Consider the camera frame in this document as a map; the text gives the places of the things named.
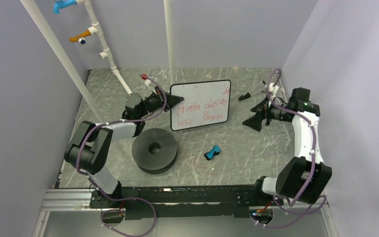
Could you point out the orange faucet handle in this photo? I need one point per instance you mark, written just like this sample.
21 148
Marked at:
80 37

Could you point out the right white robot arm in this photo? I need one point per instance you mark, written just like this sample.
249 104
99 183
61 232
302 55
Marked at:
305 176

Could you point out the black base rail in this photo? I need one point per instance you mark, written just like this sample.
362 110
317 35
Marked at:
185 201

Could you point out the blue faucet handle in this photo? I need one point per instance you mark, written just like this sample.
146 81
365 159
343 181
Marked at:
61 4

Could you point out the aluminium extrusion rail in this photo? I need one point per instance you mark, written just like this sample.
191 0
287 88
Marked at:
59 200

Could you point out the black framed whiteboard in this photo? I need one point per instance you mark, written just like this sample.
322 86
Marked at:
205 103

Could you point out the blue whiteboard eraser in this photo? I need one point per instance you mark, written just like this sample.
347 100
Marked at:
213 152

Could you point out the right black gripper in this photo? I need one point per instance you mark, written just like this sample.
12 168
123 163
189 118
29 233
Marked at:
255 121

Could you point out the white PVC pipe frame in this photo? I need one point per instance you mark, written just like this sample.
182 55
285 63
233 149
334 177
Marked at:
57 48

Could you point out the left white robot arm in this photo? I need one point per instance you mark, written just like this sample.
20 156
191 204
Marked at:
89 147

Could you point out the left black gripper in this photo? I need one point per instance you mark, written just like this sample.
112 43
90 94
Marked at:
171 100

